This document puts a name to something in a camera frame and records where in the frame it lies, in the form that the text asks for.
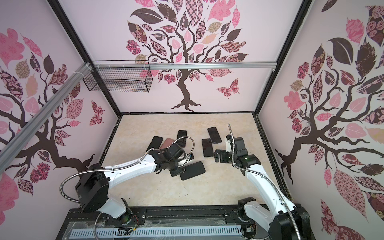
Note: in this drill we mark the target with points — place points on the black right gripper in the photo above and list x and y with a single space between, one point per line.
217 155

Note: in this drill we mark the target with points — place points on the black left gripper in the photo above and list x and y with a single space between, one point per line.
174 173

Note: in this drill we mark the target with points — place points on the black smartphone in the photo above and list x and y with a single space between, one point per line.
207 148

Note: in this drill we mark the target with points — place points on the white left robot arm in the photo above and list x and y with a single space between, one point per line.
116 208

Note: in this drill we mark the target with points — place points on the pink phone case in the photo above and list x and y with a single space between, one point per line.
167 143

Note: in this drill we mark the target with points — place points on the black empty phone case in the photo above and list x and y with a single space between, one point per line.
155 143

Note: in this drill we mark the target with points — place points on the right flexible metal conduit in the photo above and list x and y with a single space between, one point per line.
258 177

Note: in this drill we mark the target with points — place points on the flexible metal conduit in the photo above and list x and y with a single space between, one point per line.
258 177
97 182

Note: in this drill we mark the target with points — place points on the dark smartphone far right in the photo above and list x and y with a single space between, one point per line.
214 135

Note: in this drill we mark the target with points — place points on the purple edged smartphone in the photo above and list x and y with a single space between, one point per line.
181 138

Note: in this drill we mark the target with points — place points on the left flexible metal conduit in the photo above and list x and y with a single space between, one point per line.
97 182

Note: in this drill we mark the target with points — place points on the silver aluminium crossbar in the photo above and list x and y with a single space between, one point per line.
190 66

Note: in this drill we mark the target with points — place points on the silver aluminium side bar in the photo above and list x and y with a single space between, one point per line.
11 150

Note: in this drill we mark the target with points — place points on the white slotted cable duct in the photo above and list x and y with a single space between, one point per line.
152 232

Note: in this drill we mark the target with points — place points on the black wire basket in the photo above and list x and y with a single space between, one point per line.
120 76

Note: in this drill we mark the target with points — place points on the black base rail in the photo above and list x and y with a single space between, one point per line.
185 216

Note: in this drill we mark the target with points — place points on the black right corner post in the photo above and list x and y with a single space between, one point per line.
296 26

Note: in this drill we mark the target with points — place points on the black corner frame post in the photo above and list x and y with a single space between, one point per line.
72 34

